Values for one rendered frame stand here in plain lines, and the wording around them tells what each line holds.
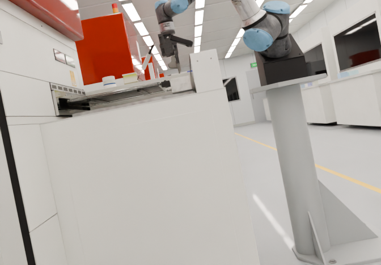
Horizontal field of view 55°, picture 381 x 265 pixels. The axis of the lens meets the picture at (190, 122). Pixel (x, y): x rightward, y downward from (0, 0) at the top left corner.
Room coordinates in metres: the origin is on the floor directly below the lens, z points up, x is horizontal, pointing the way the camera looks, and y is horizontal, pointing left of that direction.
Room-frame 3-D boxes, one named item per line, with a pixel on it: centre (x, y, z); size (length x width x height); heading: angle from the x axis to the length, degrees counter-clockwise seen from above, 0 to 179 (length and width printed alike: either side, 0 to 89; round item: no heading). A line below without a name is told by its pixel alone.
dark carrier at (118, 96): (1.61, 0.27, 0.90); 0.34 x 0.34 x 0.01; 89
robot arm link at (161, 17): (1.83, 0.02, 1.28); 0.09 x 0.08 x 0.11; 40
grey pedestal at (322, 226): (1.75, -0.57, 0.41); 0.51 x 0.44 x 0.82; 88
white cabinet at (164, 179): (1.69, 0.17, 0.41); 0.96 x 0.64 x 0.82; 179
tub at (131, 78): (1.97, 0.27, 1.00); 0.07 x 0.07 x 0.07; 3
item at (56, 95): (1.59, 0.48, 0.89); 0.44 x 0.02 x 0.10; 179
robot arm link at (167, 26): (1.84, 0.03, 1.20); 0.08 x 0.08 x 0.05
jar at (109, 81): (2.11, 0.41, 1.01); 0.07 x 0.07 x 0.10
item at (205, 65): (1.54, -0.09, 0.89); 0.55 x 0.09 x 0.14; 179
